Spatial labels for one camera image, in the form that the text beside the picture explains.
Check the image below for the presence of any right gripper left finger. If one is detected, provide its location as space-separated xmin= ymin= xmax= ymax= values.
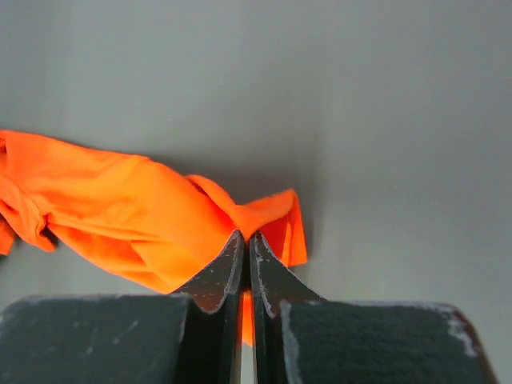
xmin=1 ymin=231 xmax=245 ymax=383

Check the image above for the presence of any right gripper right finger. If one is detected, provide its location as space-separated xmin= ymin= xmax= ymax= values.
xmin=249 ymin=233 xmax=498 ymax=383

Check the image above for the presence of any orange t-shirt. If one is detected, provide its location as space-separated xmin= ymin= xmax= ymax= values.
xmin=0 ymin=130 xmax=308 ymax=347

